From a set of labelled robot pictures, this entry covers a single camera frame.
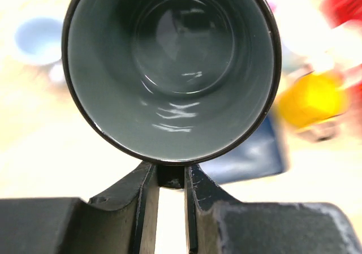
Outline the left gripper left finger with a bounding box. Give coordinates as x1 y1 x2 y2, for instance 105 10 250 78
1 163 158 253

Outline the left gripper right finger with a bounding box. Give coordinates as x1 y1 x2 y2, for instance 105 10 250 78
184 165 356 254

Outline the dark grey mug tray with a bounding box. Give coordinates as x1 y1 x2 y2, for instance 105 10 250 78
62 0 282 187

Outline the yellow mug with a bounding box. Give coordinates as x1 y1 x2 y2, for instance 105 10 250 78
276 71 348 141

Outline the grey mug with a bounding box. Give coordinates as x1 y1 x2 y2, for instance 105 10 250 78
12 15 63 66

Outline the dark blue tray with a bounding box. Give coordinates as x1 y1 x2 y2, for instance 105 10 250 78
200 114 288 184

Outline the red plastic basket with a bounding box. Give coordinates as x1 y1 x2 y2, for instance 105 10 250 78
320 0 361 28

